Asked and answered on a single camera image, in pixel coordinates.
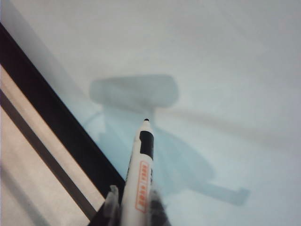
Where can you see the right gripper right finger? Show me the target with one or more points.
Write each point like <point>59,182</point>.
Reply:
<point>157,212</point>

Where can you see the glass whiteboard with black frame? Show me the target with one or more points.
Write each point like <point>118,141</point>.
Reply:
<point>200,47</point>

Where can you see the black whiteboard pen tray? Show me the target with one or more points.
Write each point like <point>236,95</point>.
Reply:
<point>47,156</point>

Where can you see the white whiteboard marker pen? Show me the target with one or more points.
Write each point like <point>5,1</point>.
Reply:
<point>138,169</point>

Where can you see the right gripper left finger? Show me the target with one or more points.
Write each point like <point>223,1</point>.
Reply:
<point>113,209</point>

